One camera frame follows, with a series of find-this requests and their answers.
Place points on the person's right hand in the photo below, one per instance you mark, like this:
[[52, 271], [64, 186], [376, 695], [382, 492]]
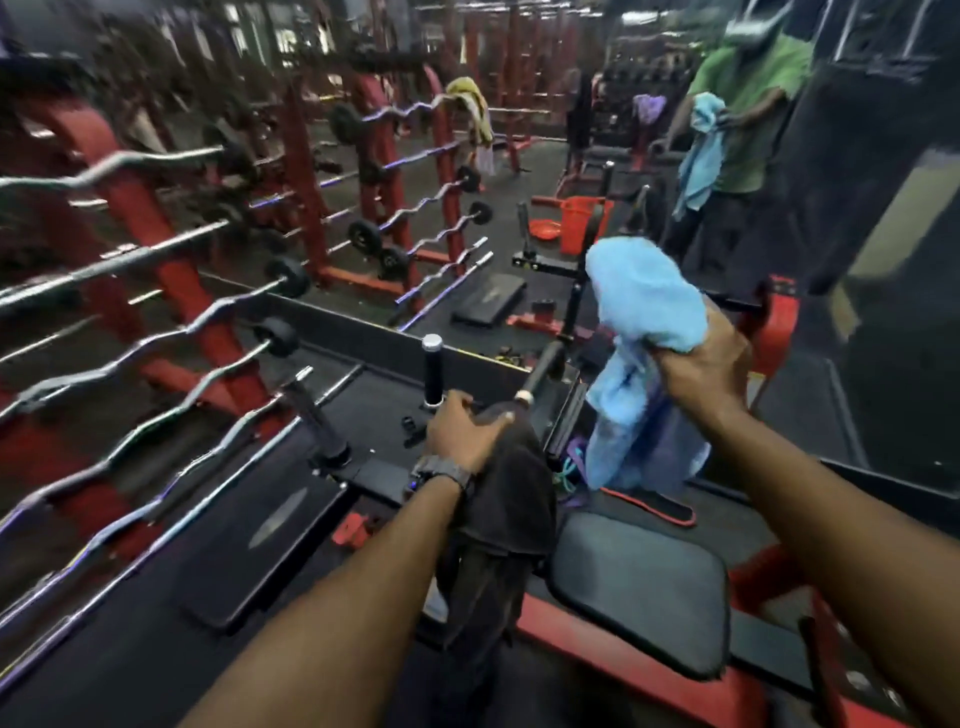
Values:
[[712, 371]]

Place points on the person's left hand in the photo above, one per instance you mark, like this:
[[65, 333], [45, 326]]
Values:
[[459, 431]]

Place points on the person's right fingers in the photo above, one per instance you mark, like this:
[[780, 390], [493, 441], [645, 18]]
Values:
[[675, 367]]

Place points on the person's left fingers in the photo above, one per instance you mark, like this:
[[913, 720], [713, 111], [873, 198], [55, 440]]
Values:
[[491, 424]]

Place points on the dark grey cloth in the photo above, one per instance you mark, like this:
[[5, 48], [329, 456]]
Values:
[[510, 495]]

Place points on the light blue towel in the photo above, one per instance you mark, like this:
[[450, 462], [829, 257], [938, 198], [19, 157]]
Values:
[[645, 292]]

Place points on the person's right forearm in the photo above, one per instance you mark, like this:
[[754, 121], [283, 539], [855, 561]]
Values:
[[832, 532]]

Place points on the person's left forearm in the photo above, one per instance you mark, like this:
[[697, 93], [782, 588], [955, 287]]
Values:
[[352, 615]]

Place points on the black wristwatch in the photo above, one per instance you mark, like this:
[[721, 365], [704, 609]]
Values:
[[442, 471]]

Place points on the purple and green resistance bands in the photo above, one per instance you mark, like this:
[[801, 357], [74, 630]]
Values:
[[571, 472]]

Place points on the black mat with red edge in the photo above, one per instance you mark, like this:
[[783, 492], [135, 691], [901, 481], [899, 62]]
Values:
[[652, 505]]

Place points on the red plastic bucket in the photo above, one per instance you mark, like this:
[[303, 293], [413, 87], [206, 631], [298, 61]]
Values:
[[581, 223]]

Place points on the black padded seat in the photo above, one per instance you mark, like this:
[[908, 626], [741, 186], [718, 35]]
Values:
[[637, 589]]

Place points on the black foot plate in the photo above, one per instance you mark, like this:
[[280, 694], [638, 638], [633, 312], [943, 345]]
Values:
[[259, 547]]

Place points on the yellow towel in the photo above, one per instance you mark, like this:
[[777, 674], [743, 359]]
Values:
[[472, 105]]

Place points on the row of chrome curl barbells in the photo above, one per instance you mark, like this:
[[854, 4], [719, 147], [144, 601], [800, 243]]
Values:
[[150, 341]]

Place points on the red barbell rack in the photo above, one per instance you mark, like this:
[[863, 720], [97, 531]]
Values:
[[161, 247]]

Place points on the black machine post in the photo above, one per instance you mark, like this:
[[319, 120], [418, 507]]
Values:
[[319, 420]]

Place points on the red machine frame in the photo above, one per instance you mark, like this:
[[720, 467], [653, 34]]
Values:
[[637, 667]]

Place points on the large wall mirror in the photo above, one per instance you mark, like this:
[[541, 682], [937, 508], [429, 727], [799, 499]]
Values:
[[525, 112]]

